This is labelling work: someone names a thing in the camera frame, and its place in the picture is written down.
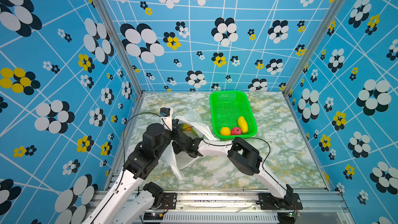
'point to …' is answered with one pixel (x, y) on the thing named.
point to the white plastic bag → (180, 160)
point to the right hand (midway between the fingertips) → (174, 143)
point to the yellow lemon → (225, 131)
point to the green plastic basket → (232, 115)
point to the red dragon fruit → (236, 131)
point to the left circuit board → (153, 216)
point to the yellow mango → (243, 124)
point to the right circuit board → (288, 218)
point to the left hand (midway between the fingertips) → (178, 118)
